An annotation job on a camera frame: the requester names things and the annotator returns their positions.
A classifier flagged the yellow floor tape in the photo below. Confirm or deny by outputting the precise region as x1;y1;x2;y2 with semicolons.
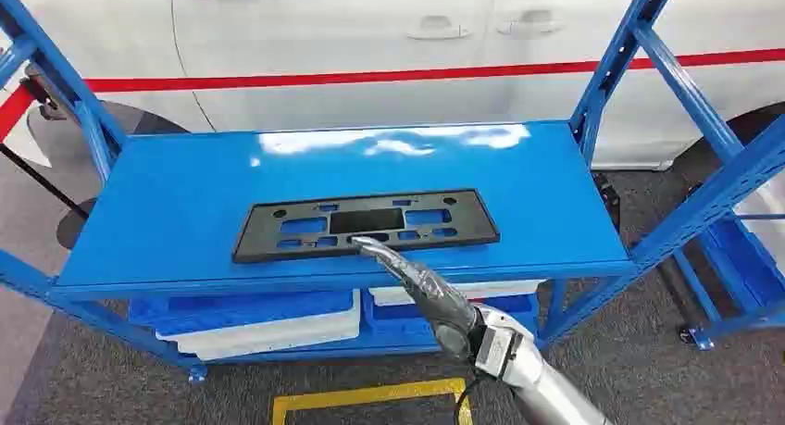
271;377;475;425

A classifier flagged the black licence plate frame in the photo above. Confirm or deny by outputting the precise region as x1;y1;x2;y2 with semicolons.
231;189;502;266

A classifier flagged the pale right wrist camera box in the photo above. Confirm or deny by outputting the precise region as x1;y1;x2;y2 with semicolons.
473;304;543;387

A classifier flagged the white foam tray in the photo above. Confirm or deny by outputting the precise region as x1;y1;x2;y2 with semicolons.
156;290;363;363

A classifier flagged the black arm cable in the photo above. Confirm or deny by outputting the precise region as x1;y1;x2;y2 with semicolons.
452;374;487;425

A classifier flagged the white car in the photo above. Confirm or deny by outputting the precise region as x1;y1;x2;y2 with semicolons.
0;0;785;252

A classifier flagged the black slanted rod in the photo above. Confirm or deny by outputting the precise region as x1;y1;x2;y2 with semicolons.
0;142;92;221

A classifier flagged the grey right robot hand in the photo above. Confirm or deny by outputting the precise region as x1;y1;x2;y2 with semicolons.
350;236;486;363

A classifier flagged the blue metal shelf rack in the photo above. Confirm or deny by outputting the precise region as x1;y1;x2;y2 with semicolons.
0;0;683;385
629;23;785;353

